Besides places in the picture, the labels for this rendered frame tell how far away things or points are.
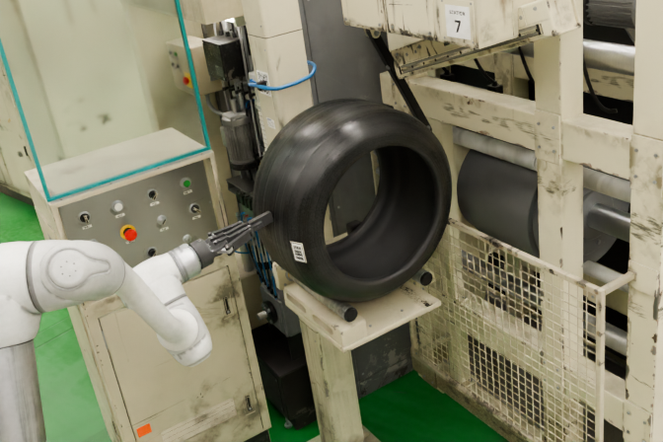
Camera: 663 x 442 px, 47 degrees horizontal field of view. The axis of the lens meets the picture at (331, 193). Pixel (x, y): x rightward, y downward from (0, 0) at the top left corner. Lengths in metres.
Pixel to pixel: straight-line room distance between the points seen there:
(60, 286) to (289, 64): 1.18
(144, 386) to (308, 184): 1.13
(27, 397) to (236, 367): 1.52
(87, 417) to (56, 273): 2.33
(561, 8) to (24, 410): 1.46
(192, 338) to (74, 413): 1.87
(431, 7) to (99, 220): 1.26
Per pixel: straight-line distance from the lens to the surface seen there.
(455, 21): 1.94
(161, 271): 1.95
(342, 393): 2.87
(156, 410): 2.88
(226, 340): 2.85
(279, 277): 2.46
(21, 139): 5.82
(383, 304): 2.43
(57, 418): 3.73
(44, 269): 1.39
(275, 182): 2.07
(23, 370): 1.49
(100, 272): 1.40
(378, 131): 2.05
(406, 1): 2.08
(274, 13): 2.27
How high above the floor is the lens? 2.11
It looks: 24 degrees down
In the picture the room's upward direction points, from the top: 8 degrees counter-clockwise
